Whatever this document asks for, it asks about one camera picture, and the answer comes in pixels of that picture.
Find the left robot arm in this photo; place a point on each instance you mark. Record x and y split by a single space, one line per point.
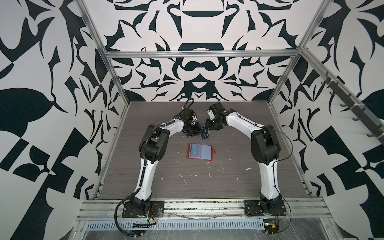
153 148

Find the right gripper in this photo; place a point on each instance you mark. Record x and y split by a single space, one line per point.
208 125

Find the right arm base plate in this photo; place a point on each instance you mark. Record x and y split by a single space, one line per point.
265 207

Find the right base electronics board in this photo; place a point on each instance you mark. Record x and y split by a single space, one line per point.
271 226

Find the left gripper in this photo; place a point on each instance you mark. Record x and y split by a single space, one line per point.
198 126

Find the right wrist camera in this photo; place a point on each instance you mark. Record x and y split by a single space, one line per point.
211 114

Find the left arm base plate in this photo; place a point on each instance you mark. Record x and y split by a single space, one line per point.
134 209

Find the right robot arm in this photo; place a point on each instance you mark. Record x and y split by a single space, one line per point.
265 149

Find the blue card stand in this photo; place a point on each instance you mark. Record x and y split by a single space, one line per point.
205 132

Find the wall hook rail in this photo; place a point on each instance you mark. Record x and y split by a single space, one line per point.
350 102

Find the aluminium front rail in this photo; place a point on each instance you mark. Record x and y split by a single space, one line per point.
205 209

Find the red card holder wallet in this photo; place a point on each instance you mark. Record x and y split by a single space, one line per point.
200 152

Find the white vented cable duct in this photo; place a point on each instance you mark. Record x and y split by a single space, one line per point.
206 224

